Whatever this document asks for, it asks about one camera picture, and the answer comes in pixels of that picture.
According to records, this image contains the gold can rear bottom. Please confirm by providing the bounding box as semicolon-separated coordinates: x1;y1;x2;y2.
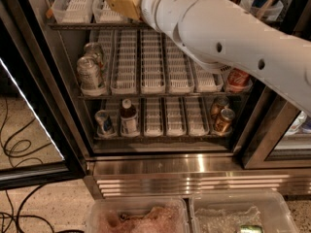
210;96;229;119

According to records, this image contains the red coke can middle shelf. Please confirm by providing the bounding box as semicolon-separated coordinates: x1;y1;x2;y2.
227;68;251;89

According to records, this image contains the green can in bin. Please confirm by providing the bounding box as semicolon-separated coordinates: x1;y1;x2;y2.
238;225;263;233

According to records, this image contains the clear bin with brown contents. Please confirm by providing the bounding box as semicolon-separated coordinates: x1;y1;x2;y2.
86;196;190;233

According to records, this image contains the blue white can top shelf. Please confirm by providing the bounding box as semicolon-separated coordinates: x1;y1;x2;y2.
251;0;286;21

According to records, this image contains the white green can rear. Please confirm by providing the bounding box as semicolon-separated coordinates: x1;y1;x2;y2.
84;42;106;71

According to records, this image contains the white green can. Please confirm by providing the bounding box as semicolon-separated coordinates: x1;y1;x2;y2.
84;42;106;71
77;56;104;90

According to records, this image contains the gold can front bottom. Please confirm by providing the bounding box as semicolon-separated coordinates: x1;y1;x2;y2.
214;108;235;133

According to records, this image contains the brown bottle white cap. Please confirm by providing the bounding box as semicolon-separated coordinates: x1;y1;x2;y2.
120;99;138;134

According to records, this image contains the top wire shelf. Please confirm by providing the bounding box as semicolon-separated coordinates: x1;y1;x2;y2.
48;22;151;30

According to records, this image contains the bottom wire shelf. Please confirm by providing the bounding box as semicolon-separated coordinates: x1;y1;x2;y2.
93;134;228;142

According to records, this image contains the glass fridge door left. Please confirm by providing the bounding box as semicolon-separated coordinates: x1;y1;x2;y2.
0;0;87;190

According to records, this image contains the right fridge glass door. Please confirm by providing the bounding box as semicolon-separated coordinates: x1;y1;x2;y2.
242;95;311;169

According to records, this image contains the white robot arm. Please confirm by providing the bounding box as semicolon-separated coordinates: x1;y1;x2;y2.
105;0;311;116

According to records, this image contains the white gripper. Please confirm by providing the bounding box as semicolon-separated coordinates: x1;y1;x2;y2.
105;0;195;33

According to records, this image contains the clear bin with bubble wrap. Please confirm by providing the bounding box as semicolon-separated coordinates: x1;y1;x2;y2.
189;190;299;233

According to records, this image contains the wire shelf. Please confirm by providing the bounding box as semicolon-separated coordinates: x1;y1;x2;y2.
78;91;251;100
48;22;151;30
93;134;228;142

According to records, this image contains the black floor cable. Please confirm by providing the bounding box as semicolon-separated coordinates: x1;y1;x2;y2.
0;97;86;233

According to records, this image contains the blue silver can bottom shelf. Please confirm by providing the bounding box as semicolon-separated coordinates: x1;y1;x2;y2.
94;110;115;137

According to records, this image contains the middle wire shelf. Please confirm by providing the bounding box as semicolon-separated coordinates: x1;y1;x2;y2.
78;91;251;100

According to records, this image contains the steel fridge base grille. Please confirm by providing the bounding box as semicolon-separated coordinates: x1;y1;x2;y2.
84;154;311;199

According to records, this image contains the white green can front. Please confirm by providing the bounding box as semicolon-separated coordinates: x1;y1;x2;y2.
77;56;104;90

